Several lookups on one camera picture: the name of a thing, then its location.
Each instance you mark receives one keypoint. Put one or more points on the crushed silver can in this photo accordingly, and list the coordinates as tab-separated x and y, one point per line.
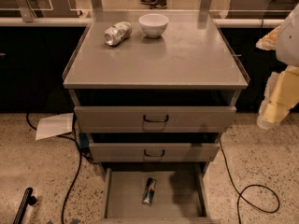
118	32

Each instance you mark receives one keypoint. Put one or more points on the white paper sheet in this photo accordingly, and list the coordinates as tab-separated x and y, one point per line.
54	125

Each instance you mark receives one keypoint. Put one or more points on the grey drawer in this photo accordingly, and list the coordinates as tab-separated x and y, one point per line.
153	152
154	119
179	197

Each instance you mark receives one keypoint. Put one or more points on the grey bottom drawer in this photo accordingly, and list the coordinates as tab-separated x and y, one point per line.
179	197

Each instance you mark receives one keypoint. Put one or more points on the grey top drawer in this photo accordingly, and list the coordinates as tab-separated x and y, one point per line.
154	119

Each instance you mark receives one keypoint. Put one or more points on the white bowl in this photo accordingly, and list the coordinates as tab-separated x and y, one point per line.
153	25

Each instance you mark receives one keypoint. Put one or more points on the grey drawer cabinet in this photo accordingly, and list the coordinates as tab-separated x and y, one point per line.
189	65

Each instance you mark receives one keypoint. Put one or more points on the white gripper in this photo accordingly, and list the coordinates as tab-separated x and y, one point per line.
290	44

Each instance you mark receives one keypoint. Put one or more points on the blue box on floor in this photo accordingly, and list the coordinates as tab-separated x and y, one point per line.
83	140

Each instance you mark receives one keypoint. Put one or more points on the grey middle drawer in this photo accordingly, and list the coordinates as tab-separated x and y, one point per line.
153	152

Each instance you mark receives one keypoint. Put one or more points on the black bar tool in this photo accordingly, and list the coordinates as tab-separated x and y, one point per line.
27	199

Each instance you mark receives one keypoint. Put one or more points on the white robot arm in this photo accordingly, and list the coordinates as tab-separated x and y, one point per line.
287	50

